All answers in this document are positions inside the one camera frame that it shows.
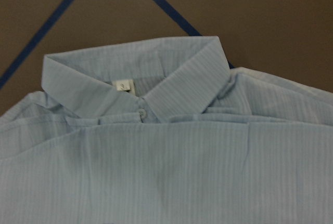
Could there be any light blue button-up shirt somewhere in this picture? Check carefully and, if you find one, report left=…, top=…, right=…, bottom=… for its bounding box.
left=1, top=37, right=332, bottom=223

